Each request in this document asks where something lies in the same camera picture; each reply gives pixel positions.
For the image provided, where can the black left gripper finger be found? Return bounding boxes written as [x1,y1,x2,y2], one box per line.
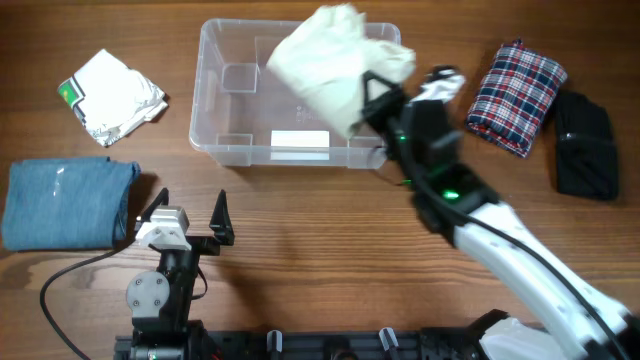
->
[136,188,169,223]
[209,190,235,246]

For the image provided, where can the cream cloth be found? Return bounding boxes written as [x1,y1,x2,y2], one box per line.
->
[267,4,416,139]

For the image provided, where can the plaid shirt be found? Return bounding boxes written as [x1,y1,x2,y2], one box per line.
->
[465,39,568,158]

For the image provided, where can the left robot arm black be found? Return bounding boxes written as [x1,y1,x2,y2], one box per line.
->
[114,188,235,360]

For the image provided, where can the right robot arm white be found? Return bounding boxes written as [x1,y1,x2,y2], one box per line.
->
[362,71,639,359]

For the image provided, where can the blue folded jeans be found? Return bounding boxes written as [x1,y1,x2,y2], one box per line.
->
[1,157,141,252]

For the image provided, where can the white label in bin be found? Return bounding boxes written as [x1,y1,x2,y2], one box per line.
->
[270,130,330,161]

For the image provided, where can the clear plastic storage bin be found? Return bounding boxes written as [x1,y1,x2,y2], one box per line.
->
[189,18,386,169]

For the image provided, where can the white printed folded shirt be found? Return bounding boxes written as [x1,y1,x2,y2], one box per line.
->
[57,49,168,147]

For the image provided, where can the black folded garment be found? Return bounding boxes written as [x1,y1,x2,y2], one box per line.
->
[554,91,619,201]

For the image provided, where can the black right camera cable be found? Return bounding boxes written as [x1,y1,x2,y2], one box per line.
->
[399,129,631,360]

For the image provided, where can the black camera cable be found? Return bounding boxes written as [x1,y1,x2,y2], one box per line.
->
[39,247,121,360]
[399,129,631,360]

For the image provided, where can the black left camera cable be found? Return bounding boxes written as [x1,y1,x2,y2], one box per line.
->
[39,247,121,360]

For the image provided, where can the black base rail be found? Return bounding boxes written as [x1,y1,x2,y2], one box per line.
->
[113,325,481,360]

